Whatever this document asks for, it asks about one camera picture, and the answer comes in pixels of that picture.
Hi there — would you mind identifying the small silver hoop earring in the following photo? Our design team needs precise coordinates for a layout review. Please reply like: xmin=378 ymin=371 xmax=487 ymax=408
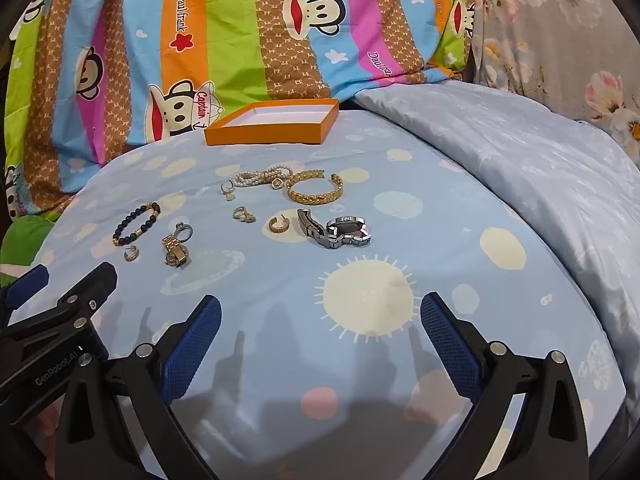
xmin=124 ymin=245 xmax=140 ymax=262

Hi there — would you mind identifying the gold link wristwatch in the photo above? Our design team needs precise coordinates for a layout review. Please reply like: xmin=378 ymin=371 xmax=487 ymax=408
xmin=162 ymin=235 xmax=189 ymax=268

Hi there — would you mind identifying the black gold beaded bracelet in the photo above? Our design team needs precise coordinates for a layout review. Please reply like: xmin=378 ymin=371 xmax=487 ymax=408
xmin=110 ymin=200 xmax=163 ymax=247

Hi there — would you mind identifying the gold pearl drop earring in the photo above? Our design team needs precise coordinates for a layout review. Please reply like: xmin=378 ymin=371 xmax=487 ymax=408
xmin=220 ymin=180 xmax=235 ymax=202

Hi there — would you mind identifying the gold double ring earring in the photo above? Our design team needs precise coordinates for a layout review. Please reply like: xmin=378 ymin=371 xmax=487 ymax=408
xmin=232 ymin=206 xmax=256 ymax=223

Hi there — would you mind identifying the gold hoop earring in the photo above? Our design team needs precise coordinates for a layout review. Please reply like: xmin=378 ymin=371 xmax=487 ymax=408
xmin=267 ymin=214 xmax=291 ymax=234

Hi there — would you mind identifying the gold braided cuff bangle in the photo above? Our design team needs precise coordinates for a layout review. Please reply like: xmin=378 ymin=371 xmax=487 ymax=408
xmin=285 ymin=169 xmax=344 ymax=206

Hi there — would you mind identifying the silver metal wristwatch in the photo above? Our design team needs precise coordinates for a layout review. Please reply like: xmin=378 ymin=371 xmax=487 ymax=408
xmin=297 ymin=209 xmax=371 ymax=249

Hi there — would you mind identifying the orange jewelry box tray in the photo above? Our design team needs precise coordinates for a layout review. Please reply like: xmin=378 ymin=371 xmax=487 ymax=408
xmin=204 ymin=99 xmax=340 ymax=146

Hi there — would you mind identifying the colourful monkey cartoon quilt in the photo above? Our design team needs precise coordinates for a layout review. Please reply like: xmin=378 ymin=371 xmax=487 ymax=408
xmin=1 ymin=0 xmax=474 ymax=218

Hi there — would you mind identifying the pale blue plain duvet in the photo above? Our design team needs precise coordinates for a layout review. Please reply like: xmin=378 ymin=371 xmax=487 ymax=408
xmin=355 ymin=80 xmax=639 ymax=422

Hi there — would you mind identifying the grey floral bedsheet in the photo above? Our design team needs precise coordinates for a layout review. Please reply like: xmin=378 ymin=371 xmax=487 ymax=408
xmin=472 ymin=0 xmax=639 ymax=162

